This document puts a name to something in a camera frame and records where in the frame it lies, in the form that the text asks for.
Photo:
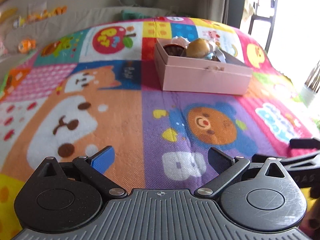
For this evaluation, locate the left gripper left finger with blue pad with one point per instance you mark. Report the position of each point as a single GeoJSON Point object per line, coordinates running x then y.
{"type": "Point", "coordinates": [92, 171]}

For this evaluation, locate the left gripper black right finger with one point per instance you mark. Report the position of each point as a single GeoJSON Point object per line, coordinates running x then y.
{"type": "Point", "coordinates": [230, 171]}

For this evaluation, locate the bread squishy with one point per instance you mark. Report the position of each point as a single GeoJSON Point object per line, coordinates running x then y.
{"type": "Point", "coordinates": [204, 49]}

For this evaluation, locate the brown knitted toy red hat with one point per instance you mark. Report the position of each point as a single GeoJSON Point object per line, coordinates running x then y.
{"type": "Point", "coordinates": [174, 50]}

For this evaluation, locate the hand in brown knitted glove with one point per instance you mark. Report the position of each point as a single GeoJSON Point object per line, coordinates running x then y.
{"type": "Point", "coordinates": [310, 223]}

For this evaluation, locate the colourful cartoon play mat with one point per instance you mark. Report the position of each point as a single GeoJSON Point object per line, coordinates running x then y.
{"type": "Point", "coordinates": [99, 87]}

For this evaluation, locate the pink cardboard box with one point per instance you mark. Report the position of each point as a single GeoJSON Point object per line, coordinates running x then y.
{"type": "Point", "coordinates": [183, 74]}

